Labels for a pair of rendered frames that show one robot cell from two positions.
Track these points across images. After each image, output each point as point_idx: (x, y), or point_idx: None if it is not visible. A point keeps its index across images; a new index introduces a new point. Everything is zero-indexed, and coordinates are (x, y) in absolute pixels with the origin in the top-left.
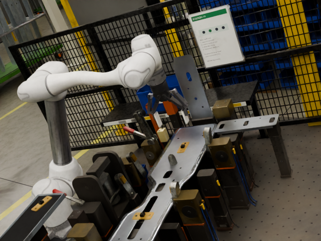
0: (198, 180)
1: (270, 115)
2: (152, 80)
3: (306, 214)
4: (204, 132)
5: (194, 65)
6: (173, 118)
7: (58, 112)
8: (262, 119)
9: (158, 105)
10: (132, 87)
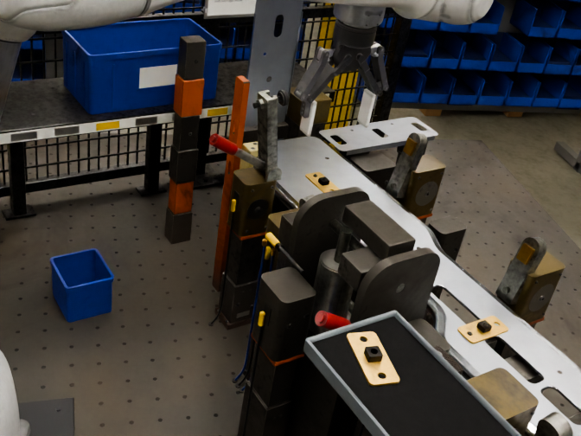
0: (441, 242)
1: (403, 118)
2: (376, 14)
3: (499, 281)
4: (420, 144)
5: (300, 1)
6: (189, 126)
7: (8, 85)
8: (401, 126)
9: (137, 94)
10: (475, 18)
